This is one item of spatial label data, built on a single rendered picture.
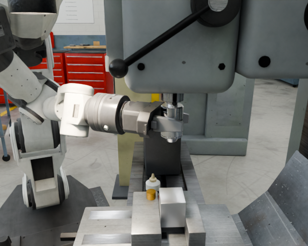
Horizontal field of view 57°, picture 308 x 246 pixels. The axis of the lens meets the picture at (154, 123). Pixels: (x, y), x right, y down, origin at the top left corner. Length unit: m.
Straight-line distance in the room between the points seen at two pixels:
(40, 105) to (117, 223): 0.42
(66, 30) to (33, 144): 8.85
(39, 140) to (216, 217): 0.74
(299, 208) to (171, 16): 0.56
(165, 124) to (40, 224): 1.01
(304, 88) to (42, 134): 0.91
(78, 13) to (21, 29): 9.01
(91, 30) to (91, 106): 9.14
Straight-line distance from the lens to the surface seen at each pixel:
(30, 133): 1.16
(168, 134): 0.58
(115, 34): 0.54
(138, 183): 0.95
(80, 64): 5.24
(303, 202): 0.80
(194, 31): 0.46
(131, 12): 0.46
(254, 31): 0.47
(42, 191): 1.36
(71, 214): 1.48
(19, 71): 0.82
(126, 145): 2.49
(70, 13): 9.88
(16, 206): 1.62
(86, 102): 0.64
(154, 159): 0.96
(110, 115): 0.59
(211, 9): 0.44
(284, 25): 0.48
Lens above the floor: 1.42
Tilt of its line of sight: 19 degrees down
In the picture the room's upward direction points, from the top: straight up
